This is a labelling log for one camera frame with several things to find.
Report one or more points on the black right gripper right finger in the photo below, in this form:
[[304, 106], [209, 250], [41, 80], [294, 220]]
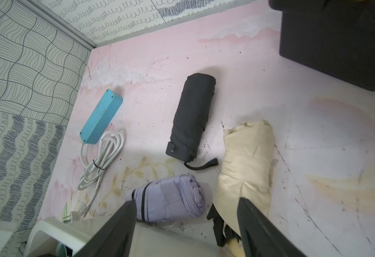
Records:
[[259, 236]]

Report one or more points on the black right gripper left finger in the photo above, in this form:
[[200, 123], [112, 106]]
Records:
[[114, 239]]

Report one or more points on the white plastic storage box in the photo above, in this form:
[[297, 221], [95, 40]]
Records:
[[91, 235]]

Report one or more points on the beige umbrella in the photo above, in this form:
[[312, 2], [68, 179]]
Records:
[[245, 174]]

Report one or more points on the black umbrella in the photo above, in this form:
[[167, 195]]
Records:
[[190, 120]]

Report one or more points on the lavender folded umbrella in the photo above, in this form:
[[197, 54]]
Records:
[[169, 199]]

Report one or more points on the yellow black tool box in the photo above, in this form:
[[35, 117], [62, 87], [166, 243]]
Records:
[[334, 37]]

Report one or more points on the teal power strip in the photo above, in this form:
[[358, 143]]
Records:
[[101, 117]]

